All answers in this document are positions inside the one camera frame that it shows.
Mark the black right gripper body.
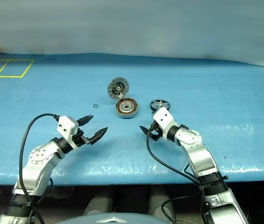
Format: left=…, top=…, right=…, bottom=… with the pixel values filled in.
left=148, top=120, right=164, bottom=141

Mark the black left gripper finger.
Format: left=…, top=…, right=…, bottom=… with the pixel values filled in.
left=88, top=126, right=109, bottom=146
left=76, top=115, right=94, bottom=128

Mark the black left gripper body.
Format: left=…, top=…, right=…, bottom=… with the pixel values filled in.
left=72, top=119, right=93, bottom=147

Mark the black spoked motor rotor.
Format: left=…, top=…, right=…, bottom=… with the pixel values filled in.
left=149, top=98, right=171, bottom=113

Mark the copper wound stator ring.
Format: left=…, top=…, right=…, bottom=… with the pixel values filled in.
left=115, top=97, right=139, bottom=119

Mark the silver motor cover circuit board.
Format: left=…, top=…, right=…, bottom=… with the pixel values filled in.
left=107, top=77, right=130, bottom=101

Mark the dark grey rounded shape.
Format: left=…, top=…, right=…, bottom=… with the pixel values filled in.
left=83, top=193, right=113, bottom=217
left=148, top=186, right=176, bottom=223

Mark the grey robot torso with logo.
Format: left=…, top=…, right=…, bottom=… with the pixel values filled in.
left=56, top=211, right=161, bottom=224

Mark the yellow tape double rectangle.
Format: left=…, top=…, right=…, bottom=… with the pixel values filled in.
left=0, top=59, right=35, bottom=78

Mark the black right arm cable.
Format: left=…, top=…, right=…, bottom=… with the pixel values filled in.
left=146, top=126, right=205, bottom=224

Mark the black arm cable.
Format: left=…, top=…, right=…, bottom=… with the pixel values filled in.
left=146, top=126, right=205, bottom=224
left=19, top=113, right=60, bottom=224

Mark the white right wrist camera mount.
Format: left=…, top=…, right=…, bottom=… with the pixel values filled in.
left=152, top=106, right=178, bottom=139

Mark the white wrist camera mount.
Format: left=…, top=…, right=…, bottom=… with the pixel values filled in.
left=57, top=115, right=80, bottom=150
left=152, top=106, right=178, bottom=139

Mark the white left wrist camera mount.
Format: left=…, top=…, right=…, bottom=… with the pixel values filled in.
left=57, top=115, right=80, bottom=150

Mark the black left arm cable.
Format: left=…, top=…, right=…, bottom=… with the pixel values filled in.
left=19, top=113, right=60, bottom=224

